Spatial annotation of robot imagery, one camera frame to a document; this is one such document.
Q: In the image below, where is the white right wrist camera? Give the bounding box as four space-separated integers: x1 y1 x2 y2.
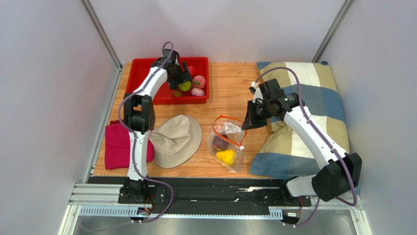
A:
249 81 263 103

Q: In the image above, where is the pink fake onion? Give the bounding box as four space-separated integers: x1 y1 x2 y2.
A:
191 88 206 97

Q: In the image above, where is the red plastic bin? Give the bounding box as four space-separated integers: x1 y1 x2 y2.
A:
124 56 209 106

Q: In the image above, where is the red fake strawberry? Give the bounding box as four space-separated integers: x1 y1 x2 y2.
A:
187 66 197 78

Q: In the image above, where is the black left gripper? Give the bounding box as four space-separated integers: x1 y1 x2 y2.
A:
168 61 194 90

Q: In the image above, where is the beige bucket hat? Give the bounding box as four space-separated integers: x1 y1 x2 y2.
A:
149 115 202 168

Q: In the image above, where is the aluminium frame rail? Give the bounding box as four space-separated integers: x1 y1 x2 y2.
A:
59 177 371 235

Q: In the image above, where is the yellow fake lemon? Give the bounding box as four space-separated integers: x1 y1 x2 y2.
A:
215 149 235 165

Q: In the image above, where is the clear zip top bag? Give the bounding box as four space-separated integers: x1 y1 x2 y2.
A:
206 115 247 173

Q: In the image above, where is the magenta folded cloth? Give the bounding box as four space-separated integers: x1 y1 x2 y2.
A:
104 123 155 170

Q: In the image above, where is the brown fake kiwi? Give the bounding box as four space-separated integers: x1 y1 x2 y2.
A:
172 90 183 97

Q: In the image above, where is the checkered blue beige pillow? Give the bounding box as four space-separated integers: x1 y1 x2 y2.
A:
249 61 361 195

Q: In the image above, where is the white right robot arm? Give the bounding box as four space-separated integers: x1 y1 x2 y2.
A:
241 80 362 206

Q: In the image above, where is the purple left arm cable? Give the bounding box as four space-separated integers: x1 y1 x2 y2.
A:
79 41 175 232

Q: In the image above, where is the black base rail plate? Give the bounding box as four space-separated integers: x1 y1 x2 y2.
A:
87 176 312 215

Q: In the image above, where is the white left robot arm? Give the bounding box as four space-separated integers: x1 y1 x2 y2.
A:
121 49 191 200

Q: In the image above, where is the pink fake peach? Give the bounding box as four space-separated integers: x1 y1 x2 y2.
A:
192 75 206 89

